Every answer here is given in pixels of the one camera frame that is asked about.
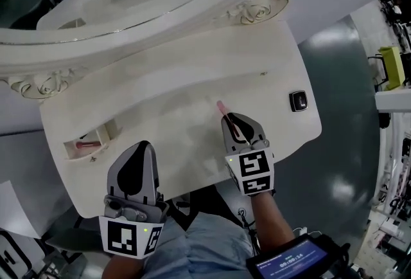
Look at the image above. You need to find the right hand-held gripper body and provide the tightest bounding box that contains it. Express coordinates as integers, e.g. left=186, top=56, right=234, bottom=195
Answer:
left=223, top=139, right=277, bottom=198

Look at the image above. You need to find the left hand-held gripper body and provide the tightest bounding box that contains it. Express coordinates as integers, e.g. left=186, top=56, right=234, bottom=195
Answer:
left=98, top=195, right=170, bottom=260

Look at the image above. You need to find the white ornate dressing table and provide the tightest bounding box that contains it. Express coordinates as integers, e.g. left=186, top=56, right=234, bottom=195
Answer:
left=38, top=19, right=323, bottom=219

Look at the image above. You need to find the small black compact case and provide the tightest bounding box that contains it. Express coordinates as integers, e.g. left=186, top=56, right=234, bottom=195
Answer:
left=288, top=89, right=310, bottom=113

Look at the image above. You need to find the person's left forearm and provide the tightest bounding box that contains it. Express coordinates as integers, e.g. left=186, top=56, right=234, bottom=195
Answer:
left=102, top=253, right=144, bottom=279

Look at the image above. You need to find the person's right forearm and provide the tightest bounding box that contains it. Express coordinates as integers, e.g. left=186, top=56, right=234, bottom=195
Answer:
left=249, top=189, right=296, bottom=253

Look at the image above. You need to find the black chest harness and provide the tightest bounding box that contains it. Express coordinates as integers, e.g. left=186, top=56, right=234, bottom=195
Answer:
left=166, top=184, right=255, bottom=234

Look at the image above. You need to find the person's light blue shirt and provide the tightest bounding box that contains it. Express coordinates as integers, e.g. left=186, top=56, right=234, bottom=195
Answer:
left=141, top=213, right=258, bottom=279

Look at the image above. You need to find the black wrist-worn screen device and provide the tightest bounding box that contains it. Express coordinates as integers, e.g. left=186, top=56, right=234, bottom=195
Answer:
left=245, top=233, right=351, bottom=279

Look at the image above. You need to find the white low cabinet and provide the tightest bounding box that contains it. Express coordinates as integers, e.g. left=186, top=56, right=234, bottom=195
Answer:
left=0, top=179, right=43, bottom=240

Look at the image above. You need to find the white rounded machine black trim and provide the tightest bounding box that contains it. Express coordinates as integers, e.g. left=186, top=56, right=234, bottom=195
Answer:
left=0, top=229, right=46, bottom=279

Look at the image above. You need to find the white cluttered storage rack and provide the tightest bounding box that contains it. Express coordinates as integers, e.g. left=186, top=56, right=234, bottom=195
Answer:
left=369, top=110, right=411, bottom=240

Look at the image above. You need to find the white side table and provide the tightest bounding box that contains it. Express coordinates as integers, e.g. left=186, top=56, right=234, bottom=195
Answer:
left=374, top=88, right=411, bottom=113

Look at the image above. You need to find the oval mirror carved cream frame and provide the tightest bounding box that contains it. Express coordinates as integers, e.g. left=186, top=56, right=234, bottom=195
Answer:
left=0, top=0, right=337, bottom=100

